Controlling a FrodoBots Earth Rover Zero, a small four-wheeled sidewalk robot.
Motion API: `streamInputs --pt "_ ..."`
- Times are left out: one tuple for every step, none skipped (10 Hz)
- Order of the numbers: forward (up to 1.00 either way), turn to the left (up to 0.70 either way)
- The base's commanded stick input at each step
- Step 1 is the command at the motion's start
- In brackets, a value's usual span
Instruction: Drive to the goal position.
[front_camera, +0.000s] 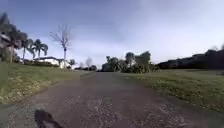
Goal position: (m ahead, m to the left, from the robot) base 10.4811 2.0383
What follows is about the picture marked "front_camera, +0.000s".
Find distant trees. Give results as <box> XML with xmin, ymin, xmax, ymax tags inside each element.
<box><xmin>74</xmin><ymin>56</ymin><xmax>98</xmax><ymax>72</ymax></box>

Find grey asphalt road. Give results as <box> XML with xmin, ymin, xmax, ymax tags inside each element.
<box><xmin>0</xmin><ymin>71</ymin><xmax>224</xmax><ymax>128</ymax></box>

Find small palm tree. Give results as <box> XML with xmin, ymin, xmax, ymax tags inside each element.
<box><xmin>68</xmin><ymin>58</ymin><xmax>77</xmax><ymax>69</ymax></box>

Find bare tree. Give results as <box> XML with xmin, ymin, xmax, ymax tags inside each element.
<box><xmin>49</xmin><ymin>24</ymin><xmax>73</xmax><ymax>69</ymax></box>

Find white house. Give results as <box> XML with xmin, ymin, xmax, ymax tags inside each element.
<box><xmin>33</xmin><ymin>55</ymin><xmax>71</xmax><ymax>69</ymax></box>

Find green grass verge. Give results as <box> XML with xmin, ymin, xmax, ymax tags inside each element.
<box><xmin>114</xmin><ymin>68</ymin><xmax>224</xmax><ymax>113</ymax></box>
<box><xmin>0</xmin><ymin>61</ymin><xmax>96</xmax><ymax>106</ymax></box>

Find tall dark trees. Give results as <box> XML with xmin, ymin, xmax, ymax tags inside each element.
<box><xmin>0</xmin><ymin>12</ymin><xmax>28</xmax><ymax>64</ymax></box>

